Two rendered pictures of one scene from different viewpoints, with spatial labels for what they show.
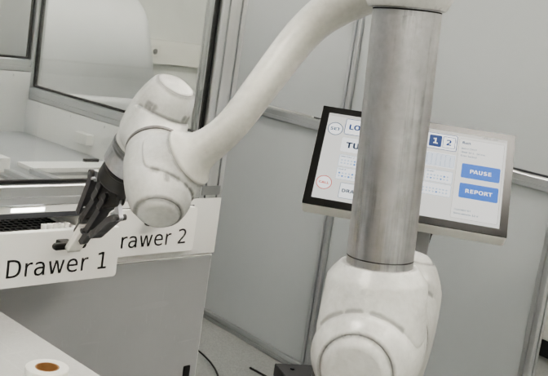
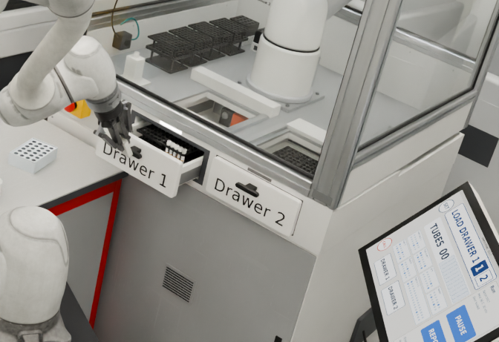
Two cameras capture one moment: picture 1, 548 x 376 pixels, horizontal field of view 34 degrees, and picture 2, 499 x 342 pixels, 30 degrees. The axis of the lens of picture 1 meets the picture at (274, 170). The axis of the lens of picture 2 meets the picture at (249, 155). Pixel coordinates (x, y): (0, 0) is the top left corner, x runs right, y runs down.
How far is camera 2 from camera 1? 2.47 m
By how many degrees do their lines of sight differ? 72
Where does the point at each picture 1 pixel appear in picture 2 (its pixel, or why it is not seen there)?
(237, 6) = (373, 35)
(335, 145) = (427, 220)
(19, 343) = (56, 183)
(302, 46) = (53, 33)
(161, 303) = (262, 266)
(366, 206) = not seen: outside the picture
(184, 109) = (70, 62)
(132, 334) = (235, 273)
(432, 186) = (422, 306)
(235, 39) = (366, 67)
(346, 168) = (406, 244)
